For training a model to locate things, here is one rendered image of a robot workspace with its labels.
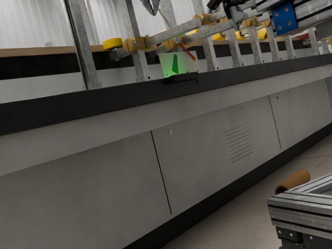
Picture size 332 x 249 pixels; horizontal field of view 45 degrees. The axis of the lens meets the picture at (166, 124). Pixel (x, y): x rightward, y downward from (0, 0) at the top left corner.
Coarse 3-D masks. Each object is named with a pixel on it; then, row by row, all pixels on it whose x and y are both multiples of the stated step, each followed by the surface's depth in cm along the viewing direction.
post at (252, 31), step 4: (248, 8) 225; (248, 28) 227; (252, 28) 226; (248, 32) 228; (252, 32) 226; (252, 36) 226; (256, 36) 227; (252, 40) 227; (256, 40) 227; (252, 44) 227; (256, 44) 226; (252, 48) 228; (256, 48) 226; (256, 52) 227; (260, 52) 228; (256, 56) 227; (260, 56) 227; (256, 60) 228
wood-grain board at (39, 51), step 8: (216, 40) 235; (224, 40) 242; (240, 40) 257; (248, 40) 266; (264, 40) 285; (280, 40) 307; (296, 40) 333; (0, 48) 130; (8, 48) 132; (16, 48) 134; (24, 48) 137; (32, 48) 139; (40, 48) 141; (48, 48) 144; (56, 48) 147; (64, 48) 149; (72, 48) 152; (96, 48) 162; (120, 48) 172; (0, 56) 130; (8, 56) 132; (16, 56) 134
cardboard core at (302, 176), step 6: (294, 174) 216; (300, 174) 216; (306, 174) 219; (288, 180) 207; (294, 180) 208; (300, 180) 212; (306, 180) 217; (282, 186) 201; (288, 186) 201; (294, 186) 204; (276, 192) 203
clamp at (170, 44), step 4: (180, 36) 170; (184, 36) 172; (168, 40) 167; (172, 40) 165; (168, 44) 167; (172, 44) 166; (176, 44) 167; (184, 44) 171; (188, 44) 173; (192, 44) 175; (168, 48) 167; (172, 48) 168
